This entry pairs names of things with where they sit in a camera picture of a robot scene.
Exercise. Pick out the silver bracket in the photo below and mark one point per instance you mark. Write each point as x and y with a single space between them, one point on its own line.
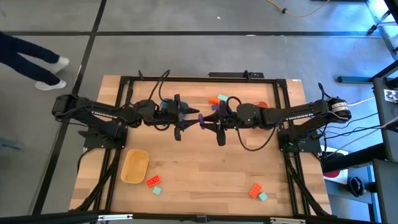
115 217
287 221

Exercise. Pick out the black crossbar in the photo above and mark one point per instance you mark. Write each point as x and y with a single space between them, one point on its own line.
46 220

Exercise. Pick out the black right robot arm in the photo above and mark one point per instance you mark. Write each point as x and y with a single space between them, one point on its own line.
295 113

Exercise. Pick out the grey side table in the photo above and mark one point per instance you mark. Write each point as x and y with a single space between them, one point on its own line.
385 143
387 193

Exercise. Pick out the orange plastic bin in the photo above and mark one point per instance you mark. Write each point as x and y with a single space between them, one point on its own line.
262 103

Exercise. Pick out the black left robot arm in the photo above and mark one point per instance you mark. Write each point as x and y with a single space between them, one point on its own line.
102 113

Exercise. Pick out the black headset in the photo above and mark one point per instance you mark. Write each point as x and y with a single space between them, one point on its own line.
356 186

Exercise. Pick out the red round object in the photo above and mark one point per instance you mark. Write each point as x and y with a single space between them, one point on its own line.
332 174

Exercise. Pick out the black metal rack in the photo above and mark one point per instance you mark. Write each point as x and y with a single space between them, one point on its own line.
392 11

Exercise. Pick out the orange studded block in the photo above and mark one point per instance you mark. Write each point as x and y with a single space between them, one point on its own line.
214 100
255 190
153 181

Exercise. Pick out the black white fiducial marker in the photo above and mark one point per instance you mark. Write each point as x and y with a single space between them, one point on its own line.
391 96

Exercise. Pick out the teal cube block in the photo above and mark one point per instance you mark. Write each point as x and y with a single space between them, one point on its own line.
157 190
263 196
223 97

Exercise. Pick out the person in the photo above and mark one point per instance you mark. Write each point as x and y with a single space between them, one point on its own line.
9 49

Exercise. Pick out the yellow plastic bin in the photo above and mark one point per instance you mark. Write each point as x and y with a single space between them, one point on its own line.
134 166

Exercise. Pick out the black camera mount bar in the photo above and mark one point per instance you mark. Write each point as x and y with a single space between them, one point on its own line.
230 75

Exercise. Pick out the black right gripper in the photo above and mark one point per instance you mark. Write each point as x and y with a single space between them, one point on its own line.
222 124

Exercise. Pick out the black diagonal beam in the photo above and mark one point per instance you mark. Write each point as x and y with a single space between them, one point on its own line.
354 158

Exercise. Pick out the blue-grey floor bar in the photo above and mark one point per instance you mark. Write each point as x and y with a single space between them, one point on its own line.
354 80

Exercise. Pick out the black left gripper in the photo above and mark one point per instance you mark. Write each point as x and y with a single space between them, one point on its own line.
178 118

